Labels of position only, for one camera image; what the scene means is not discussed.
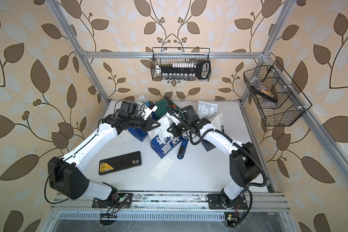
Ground black wire basket wall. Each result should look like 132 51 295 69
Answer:
150 46 211 82
243 61 312 127

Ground dark blue bag white handles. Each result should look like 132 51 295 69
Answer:
201 112 224 152

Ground orange black utility knife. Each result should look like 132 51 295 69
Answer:
165 97 180 110

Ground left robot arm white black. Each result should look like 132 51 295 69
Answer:
45 101 160 200

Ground blue stapler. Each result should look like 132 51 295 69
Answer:
177 136 189 160

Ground green white bag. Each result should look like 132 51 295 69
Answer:
198 101 218 119

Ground aluminium frame rail base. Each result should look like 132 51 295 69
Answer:
42 191 295 232

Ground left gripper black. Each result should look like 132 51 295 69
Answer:
126 114 160 133

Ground black tool set in basket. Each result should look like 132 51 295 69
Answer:
151 60 211 81

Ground black wire basket right wall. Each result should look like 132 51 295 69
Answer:
243 61 312 127

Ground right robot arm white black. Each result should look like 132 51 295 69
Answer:
165 104 268 209

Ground black wire basket back wall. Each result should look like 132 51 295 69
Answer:
150 46 211 82

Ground dark object in right basket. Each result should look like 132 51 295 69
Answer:
252 86 278 103

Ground black box yellow label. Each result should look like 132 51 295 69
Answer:
99 151 142 176

